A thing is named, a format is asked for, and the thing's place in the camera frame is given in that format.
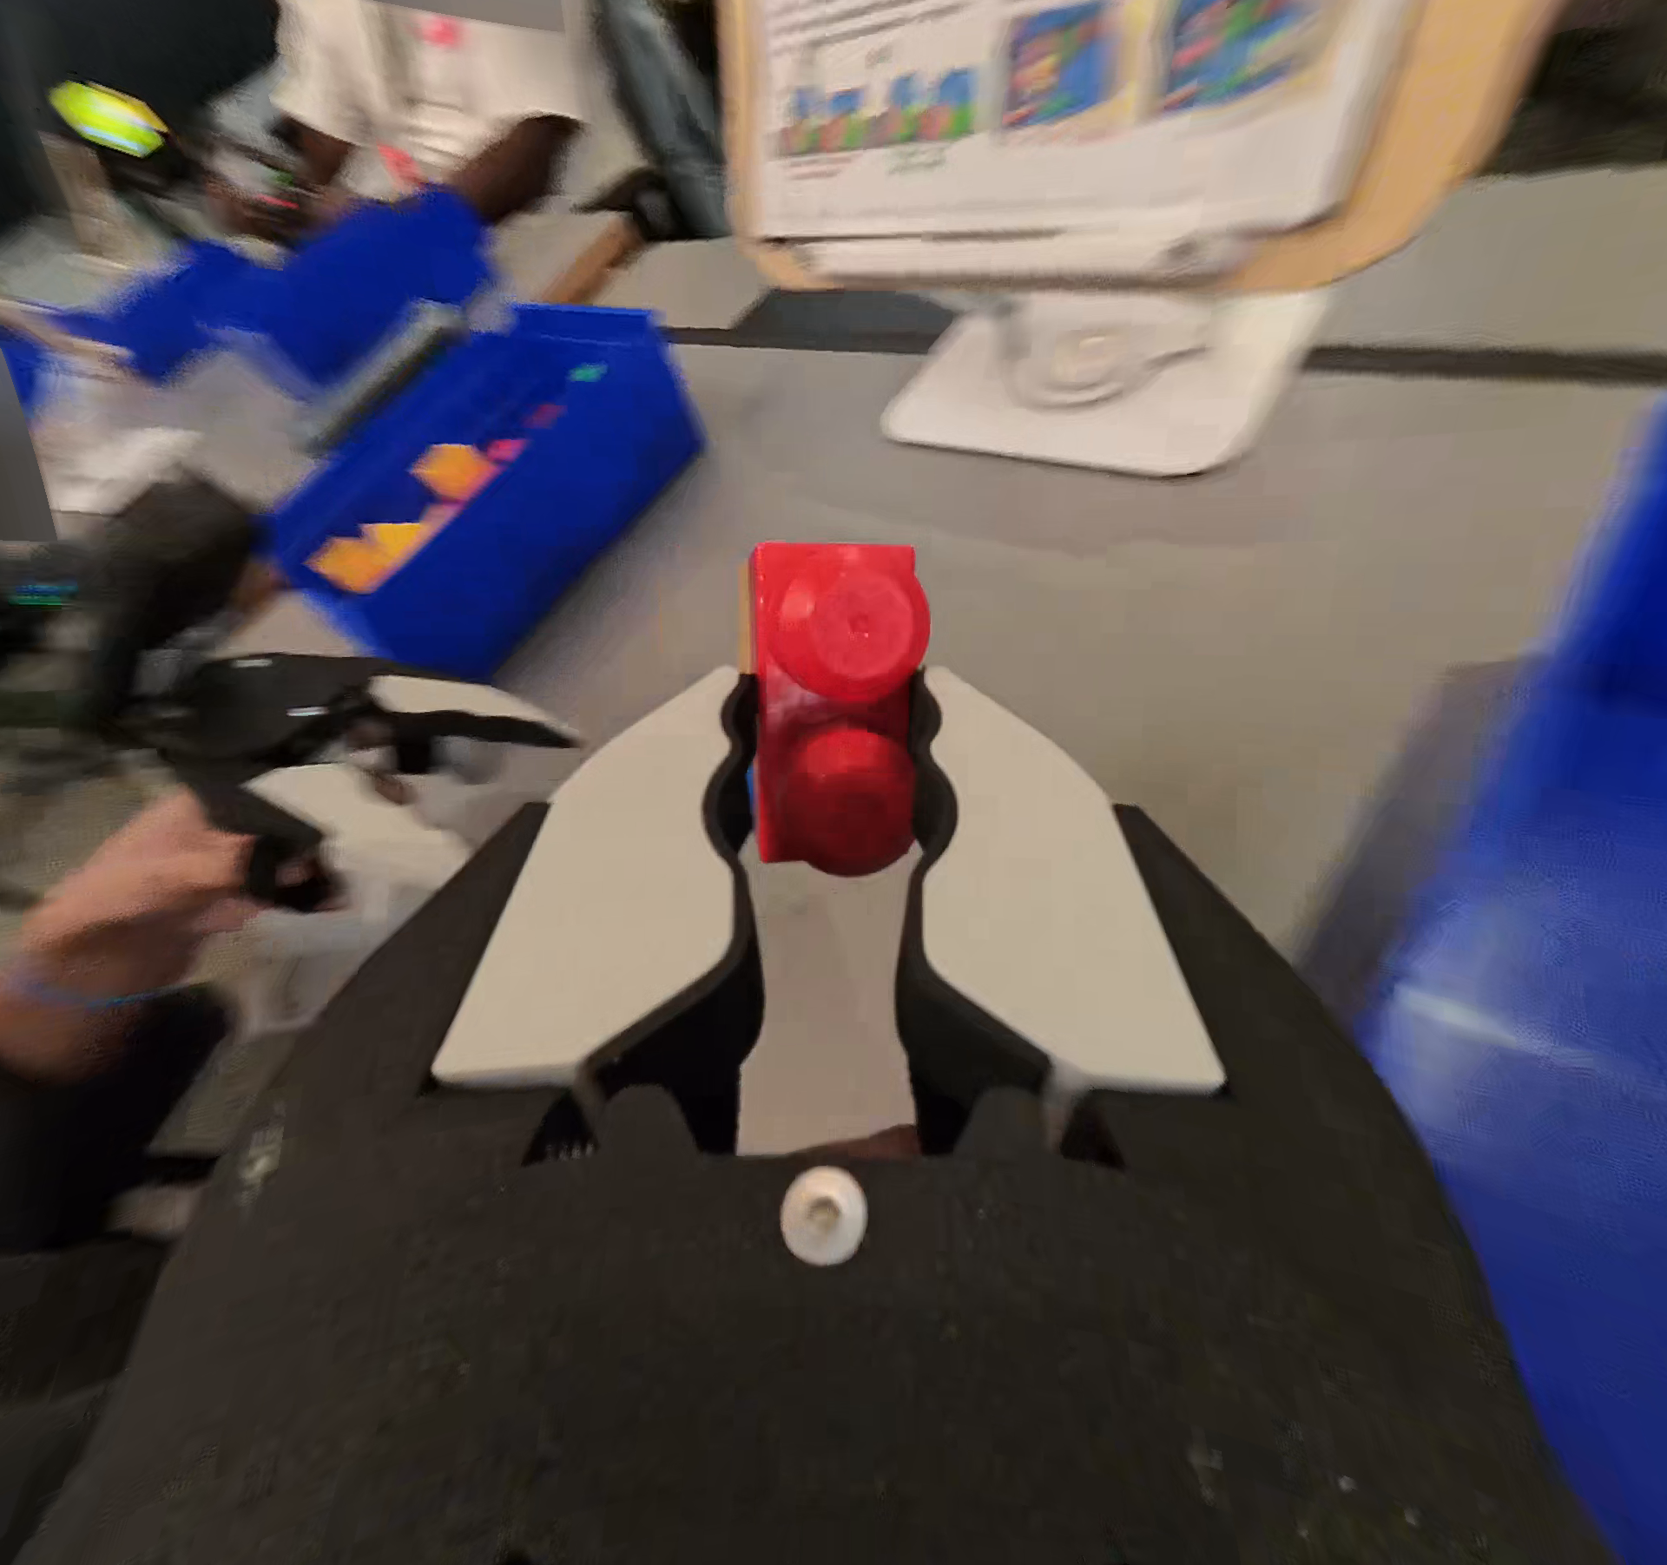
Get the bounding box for printed instruction sheets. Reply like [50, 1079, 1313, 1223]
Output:
[741, 0, 1447, 284]

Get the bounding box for grey desk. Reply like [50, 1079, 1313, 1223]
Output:
[195, 179, 1667, 1151]

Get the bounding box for cluster of blue bins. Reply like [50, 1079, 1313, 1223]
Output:
[0, 192, 503, 383]

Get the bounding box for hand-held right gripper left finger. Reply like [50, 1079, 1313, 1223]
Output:
[429, 668, 763, 1157]

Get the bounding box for blue plastic bin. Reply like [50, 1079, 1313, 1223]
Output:
[260, 306, 707, 684]
[1348, 399, 1667, 1565]

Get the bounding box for person's grey sweatshirt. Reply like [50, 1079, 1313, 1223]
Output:
[0, 992, 242, 1528]

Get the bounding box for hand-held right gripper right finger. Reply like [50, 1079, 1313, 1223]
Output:
[897, 664, 1229, 1157]

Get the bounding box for person's left hand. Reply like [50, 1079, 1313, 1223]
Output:
[11, 801, 258, 1036]

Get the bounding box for person's left forearm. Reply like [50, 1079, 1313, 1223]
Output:
[0, 992, 144, 1088]

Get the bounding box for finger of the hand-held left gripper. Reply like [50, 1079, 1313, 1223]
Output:
[364, 673, 583, 753]
[245, 762, 525, 864]

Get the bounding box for red two-stud toy block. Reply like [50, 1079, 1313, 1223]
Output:
[749, 542, 933, 877]

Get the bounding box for blue denim jacket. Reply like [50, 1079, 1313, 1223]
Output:
[559, 0, 731, 239]

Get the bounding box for dark grey desk mat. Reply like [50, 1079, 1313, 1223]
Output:
[664, 289, 1667, 394]

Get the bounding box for blue wristband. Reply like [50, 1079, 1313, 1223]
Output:
[0, 967, 164, 1018]

